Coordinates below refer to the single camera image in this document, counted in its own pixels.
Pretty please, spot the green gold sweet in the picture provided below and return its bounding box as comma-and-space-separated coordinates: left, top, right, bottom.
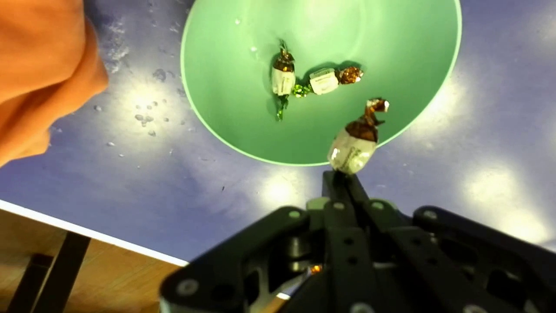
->
269, 40, 298, 121
326, 95, 390, 177
289, 60, 366, 99

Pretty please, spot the orange cloth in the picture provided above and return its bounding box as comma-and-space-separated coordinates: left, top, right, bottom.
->
0, 0, 110, 168

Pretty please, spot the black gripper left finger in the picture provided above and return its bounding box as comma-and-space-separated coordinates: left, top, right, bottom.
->
157, 170, 371, 313

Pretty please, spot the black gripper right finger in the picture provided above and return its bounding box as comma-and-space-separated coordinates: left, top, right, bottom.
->
340, 172, 556, 313

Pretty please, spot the teal green bowl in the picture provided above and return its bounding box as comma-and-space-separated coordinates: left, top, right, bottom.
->
178, 0, 463, 168

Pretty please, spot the black metal bar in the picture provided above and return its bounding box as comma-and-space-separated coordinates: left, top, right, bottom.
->
4, 252, 55, 313
32, 229, 91, 313

